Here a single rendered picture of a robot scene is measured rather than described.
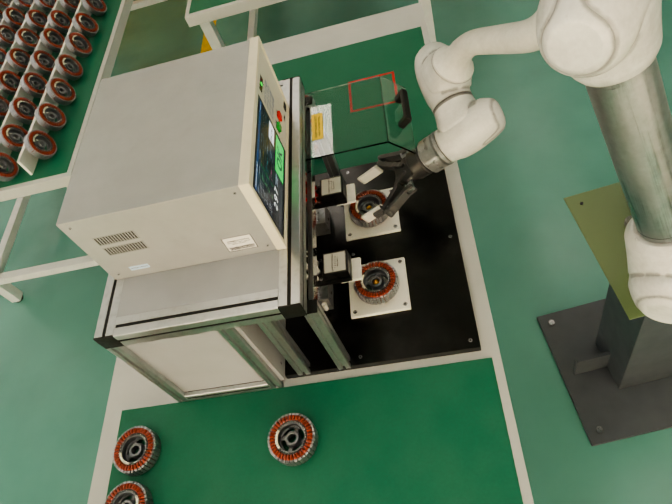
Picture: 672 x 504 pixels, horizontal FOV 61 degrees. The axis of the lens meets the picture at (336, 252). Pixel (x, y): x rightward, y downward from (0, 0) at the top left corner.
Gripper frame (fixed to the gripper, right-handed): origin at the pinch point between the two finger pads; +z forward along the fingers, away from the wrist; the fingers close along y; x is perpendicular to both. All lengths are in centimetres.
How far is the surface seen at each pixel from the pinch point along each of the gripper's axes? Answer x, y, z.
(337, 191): -9.4, 2.4, 1.5
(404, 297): 8.6, 28.7, -2.3
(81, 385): 2, -1, 168
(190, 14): -26, -134, 67
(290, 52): -3, -88, 27
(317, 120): -22.4, -9.3, -4.8
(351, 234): 2.7, 6.3, 8.3
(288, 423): -6, 56, 24
